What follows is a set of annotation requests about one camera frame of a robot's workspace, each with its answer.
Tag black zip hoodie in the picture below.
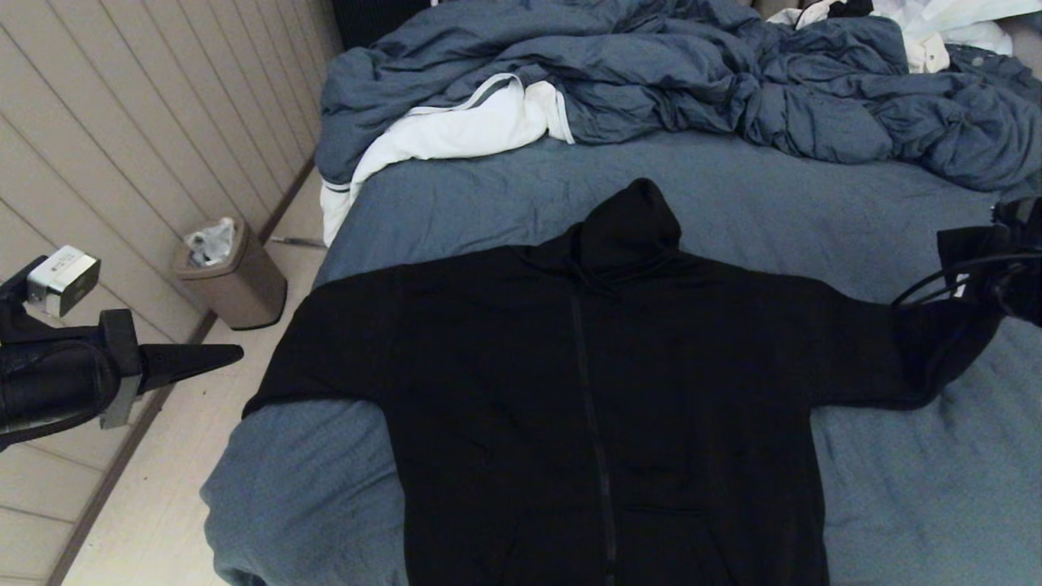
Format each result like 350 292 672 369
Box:
243 178 1006 586

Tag white crumpled clothes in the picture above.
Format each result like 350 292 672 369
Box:
765 0 1042 74

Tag brown trash bin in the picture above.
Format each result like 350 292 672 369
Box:
169 217 287 330

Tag white plastic bin bag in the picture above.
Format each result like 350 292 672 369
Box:
184 217 237 268

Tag blue denim shirt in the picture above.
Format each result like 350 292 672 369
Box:
944 45 1042 107

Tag blue bed sheet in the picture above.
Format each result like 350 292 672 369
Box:
201 130 1042 586

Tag small black garment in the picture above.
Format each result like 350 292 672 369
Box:
802 0 873 19

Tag white blanket with grey stripe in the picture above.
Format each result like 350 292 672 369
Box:
319 72 575 247

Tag crumpled blue duvet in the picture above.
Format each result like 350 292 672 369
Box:
313 0 1042 204

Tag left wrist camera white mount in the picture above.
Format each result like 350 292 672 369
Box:
26 245 102 318

